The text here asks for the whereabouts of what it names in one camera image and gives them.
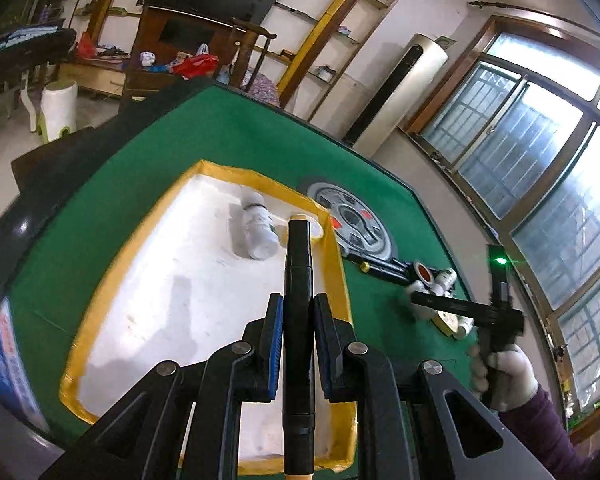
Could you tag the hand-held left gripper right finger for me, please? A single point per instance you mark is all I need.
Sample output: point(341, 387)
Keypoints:
point(330, 355)

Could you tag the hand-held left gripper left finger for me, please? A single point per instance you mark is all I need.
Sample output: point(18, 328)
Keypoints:
point(275, 345)

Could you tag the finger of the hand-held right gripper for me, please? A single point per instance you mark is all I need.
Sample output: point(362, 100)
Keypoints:
point(445, 306)

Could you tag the round gold tin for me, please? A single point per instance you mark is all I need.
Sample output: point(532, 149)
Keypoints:
point(445, 324)

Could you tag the white plastic bottle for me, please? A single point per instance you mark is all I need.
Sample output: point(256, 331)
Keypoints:
point(464, 331)
point(257, 230)
point(447, 280)
point(421, 312)

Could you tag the round black red-centred container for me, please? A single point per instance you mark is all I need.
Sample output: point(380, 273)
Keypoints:
point(423, 273)

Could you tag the black marker yellow caps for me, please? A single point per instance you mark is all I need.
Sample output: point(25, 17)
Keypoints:
point(380, 269)
point(298, 280)

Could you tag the white foam box yellow tape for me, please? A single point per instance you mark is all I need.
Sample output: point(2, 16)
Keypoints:
point(180, 285)

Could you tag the person's right forearm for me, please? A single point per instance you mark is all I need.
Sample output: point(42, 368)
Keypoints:
point(540, 435)

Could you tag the person's right hand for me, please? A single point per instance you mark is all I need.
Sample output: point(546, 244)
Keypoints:
point(517, 375)

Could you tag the large barred window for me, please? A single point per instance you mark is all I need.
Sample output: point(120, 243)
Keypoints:
point(545, 170)

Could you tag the round grey table control panel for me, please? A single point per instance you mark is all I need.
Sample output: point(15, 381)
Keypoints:
point(352, 222)

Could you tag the green felt mahjong table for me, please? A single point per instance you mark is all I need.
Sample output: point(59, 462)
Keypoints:
point(410, 170)

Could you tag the standing air conditioner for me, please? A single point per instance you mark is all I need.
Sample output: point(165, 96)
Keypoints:
point(400, 90)

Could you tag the patterned purple cushion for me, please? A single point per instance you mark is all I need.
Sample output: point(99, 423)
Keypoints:
point(266, 89)

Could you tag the dark wooden chair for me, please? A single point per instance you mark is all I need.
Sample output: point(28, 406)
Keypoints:
point(250, 50)

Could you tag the white stool green legs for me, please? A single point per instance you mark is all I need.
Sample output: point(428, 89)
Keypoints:
point(57, 107)

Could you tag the wooden television cabinet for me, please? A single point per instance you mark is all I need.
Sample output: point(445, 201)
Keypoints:
point(180, 35)

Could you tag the small red plastic bag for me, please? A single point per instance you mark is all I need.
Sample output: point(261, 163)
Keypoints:
point(86, 46)

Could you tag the black mahjong table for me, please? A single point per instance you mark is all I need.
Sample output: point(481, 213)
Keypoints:
point(22, 50)

